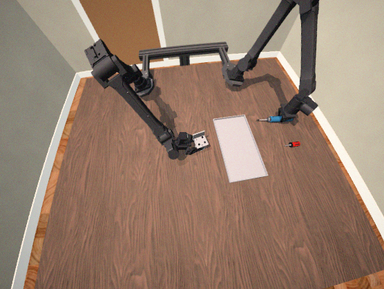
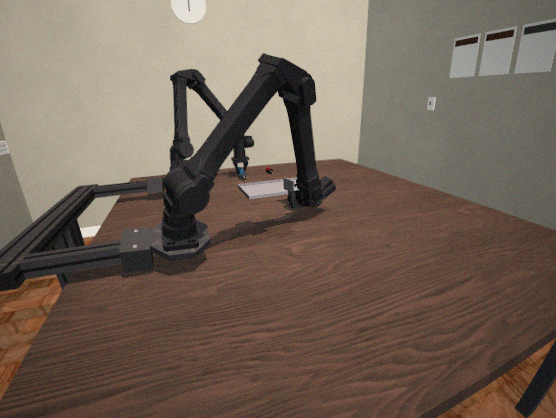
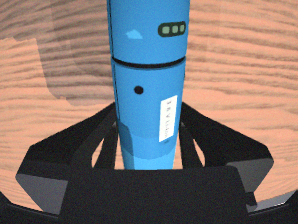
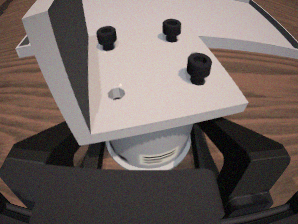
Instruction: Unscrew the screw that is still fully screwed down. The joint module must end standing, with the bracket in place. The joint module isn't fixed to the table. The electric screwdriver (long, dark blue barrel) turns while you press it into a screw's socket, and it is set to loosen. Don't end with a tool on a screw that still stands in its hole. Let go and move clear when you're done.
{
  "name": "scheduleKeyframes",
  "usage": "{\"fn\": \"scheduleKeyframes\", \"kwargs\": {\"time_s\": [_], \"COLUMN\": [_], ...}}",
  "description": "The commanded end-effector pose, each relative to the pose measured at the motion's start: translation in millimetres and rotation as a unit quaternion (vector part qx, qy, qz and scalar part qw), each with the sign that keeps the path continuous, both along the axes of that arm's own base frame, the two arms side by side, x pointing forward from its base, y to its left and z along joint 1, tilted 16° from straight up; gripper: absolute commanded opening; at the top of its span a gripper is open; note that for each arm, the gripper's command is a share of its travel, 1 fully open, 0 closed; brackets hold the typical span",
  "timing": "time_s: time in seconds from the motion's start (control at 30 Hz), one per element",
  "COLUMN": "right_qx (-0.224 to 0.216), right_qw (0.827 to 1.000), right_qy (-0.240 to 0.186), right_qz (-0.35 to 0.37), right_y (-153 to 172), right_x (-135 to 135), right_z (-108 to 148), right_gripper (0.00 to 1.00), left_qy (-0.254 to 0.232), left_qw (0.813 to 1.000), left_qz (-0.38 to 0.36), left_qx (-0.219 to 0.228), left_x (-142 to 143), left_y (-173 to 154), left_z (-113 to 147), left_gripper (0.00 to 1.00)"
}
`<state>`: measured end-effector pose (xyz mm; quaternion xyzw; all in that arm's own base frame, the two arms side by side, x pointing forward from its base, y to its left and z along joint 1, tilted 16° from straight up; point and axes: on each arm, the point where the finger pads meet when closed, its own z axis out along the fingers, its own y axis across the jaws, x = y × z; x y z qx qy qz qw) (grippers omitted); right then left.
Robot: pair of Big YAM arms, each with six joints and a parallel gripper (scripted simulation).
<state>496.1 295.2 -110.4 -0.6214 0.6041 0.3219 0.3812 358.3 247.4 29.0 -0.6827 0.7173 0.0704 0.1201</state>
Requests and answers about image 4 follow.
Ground white shallow tray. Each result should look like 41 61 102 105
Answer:
82 0 298 59

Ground black screw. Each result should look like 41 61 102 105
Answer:
187 53 212 86
96 26 117 51
163 19 181 43

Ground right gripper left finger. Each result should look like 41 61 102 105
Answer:
6 121 106 169

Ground white l-shaped bracket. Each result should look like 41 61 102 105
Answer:
22 0 248 146

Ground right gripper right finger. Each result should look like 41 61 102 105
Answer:
190 117 291 207

